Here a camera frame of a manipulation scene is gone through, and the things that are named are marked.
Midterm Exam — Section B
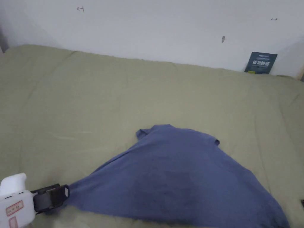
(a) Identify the dark printed card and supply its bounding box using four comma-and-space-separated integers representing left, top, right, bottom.
244, 51, 278, 75

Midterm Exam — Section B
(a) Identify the dark blue shirt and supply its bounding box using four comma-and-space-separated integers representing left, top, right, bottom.
55, 124, 291, 228

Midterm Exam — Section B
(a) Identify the bed with pale green sheet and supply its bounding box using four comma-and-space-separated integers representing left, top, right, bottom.
0, 44, 304, 228

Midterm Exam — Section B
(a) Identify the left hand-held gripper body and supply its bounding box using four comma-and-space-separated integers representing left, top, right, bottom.
0, 173, 37, 228

